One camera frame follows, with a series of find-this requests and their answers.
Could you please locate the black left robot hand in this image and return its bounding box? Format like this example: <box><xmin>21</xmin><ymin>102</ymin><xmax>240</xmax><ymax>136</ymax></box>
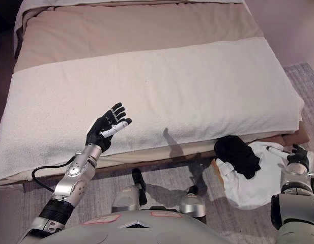
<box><xmin>85</xmin><ymin>102</ymin><xmax>133</xmax><ymax>154</ymax></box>

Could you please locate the black right robot foot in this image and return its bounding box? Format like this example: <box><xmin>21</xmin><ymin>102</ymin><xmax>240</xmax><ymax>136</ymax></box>
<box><xmin>186</xmin><ymin>185</ymin><xmax>199</xmax><ymax>197</ymax></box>

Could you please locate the silver robot leg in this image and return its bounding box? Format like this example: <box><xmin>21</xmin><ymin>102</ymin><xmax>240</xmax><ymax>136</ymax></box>
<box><xmin>112</xmin><ymin>185</ymin><xmax>149</xmax><ymax>212</ymax></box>
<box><xmin>178</xmin><ymin>193</ymin><xmax>207</xmax><ymax>225</ymax></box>

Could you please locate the black garment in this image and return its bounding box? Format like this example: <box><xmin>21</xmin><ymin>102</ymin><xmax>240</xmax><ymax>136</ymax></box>
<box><xmin>213</xmin><ymin>135</ymin><xmax>262</xmax><ymax>180</ymax></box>

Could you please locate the black left robot foot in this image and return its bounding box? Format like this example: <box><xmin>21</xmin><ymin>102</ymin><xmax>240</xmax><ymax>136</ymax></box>
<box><xmin>131</xmin><ymin>168</ymin><xmax>148</xmax><ymax>190</ymax></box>

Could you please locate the white cloth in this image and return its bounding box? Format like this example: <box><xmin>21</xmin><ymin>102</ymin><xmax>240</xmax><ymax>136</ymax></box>
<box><xmin>215</xmin><ymin>141</ymin><xmax>314</xmax><ymax>211</ymax></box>

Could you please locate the grey robot torso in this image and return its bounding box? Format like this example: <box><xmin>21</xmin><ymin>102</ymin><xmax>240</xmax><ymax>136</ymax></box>
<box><xmin>37</xmin><ymin>209</ymin><xmax>229</xmax><ymax>244</ymax></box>

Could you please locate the silver left robot leg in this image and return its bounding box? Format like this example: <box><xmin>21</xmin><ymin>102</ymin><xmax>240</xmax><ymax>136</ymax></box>
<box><xmin>112</xmin><ymin>185</ymin><xmax>149</xmax><ymax>212</ymax></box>

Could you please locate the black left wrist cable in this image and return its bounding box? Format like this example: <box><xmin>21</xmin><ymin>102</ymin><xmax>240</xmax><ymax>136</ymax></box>
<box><xmin>31</xmin><ymin>156</ymin><xmax>76</xmax><ymax>193</ymax></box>

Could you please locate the white terry blanket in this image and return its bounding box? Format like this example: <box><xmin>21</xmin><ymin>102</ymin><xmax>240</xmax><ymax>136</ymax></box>
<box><xmin>0</xmin><ymin>38</ymin><xmax>305</xmax><ymax>182</ymax></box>

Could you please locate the black robot foot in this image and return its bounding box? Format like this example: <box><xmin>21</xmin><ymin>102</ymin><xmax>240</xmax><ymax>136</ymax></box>
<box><xmin>186</xmin><ymin>185</ymin><xmax>199</xmax><ymax>197</ymax></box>
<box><xmin>131</xmin><ymin>168</ymin><xmax>148</xmax><ymax>190</ymax></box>

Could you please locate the silver right robot leg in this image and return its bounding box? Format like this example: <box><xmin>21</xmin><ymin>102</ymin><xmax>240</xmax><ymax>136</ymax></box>
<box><xmin>178</xmin><ymin>193</ymin><xmax>207</xmax><ymax>225</ymax></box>

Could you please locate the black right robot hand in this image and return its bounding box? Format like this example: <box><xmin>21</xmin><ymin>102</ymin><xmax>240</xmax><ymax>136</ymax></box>
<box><xmin>266</xmin><ymin>143</ymin><xmax>311</xmax><ymax>169</ymax></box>

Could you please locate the beige duvet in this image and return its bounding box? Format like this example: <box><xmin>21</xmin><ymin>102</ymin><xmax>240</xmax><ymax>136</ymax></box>
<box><xmin>13</xmin><ymin>0</ymin><xmax>265</xmax><ymax>75</ymax></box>

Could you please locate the beige bed base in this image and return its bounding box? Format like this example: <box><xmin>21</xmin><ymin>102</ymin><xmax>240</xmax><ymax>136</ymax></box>
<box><xmin>0</xmin><ymin>121</ymin><xmax>310</xmax><ymax>192</ymax></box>

